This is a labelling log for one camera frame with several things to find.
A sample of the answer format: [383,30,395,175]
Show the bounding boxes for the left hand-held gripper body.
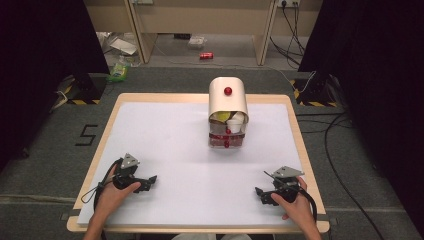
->
[112,152,149,193]

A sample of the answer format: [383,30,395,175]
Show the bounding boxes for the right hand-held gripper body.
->
[263,165,305,204]

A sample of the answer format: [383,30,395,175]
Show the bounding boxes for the person's right hand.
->
[270,176,317,231]

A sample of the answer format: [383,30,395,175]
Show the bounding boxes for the person's left hand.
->
[94,164,142,218]

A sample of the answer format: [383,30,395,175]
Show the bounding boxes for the white foam table mat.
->
[77,101,305,229]

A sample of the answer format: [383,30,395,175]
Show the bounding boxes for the wooden table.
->
[66,92,331,234]

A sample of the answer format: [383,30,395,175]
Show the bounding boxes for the white paper cup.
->
[226,112,246,134]

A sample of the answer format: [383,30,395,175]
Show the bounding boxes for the yellow crumpled wrapper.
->
[211,111,232,122]

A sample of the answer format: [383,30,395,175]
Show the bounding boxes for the black stand base striped tape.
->
[289,74,339,108]
[63,73,108,106]

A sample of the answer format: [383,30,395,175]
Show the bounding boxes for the green plastic packet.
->
[106,55,131,84]

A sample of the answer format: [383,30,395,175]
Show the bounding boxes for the cream storage box with drawers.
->
[207,76,250,150]

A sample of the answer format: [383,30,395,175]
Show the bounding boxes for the crumpled white papers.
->
[96,31,139,58]

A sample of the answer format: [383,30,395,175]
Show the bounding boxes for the black curtain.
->
[297,0,424,228]
[0,0,111,171]

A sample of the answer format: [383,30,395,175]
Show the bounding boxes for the clear plastic bag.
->
[187,35,208,50]

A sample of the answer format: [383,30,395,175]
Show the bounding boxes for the beige wooden desk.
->
[83,0,324,66]

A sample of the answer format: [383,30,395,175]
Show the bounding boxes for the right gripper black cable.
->
[297,187,318,224]

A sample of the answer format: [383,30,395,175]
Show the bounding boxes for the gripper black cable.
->
[80,157,124,212]
[297,187,318,224]

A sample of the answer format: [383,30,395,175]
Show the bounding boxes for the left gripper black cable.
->
[80,157,124,212]

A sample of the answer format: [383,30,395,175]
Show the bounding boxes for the black floor cable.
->
[295,111,388,240]

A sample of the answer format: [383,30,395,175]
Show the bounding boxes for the black hanging cables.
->
[269,1,308,67]

